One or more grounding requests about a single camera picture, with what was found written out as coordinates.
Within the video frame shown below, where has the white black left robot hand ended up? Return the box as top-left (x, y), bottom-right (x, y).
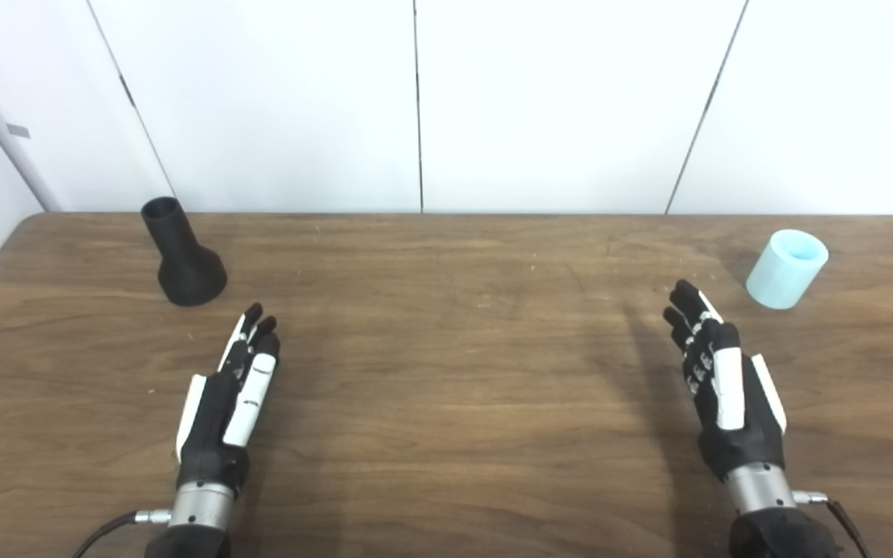
top-left (176, 303), bottom-right (281, 489)

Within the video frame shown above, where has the black funnel-shaped nozzle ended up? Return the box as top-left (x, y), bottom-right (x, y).
top-left (141, 197), bottom-right (228, 307)

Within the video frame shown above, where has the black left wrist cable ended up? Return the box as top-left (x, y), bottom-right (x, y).
top-left (71, 508), bottom-right (173, 558)

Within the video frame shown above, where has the light blue cylinder cup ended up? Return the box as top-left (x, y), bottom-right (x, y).
top-left (746, 229), bottom-right (829, 310)

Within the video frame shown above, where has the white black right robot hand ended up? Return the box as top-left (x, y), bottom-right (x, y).
top-left (663, 280), bottom-right (788, 482)

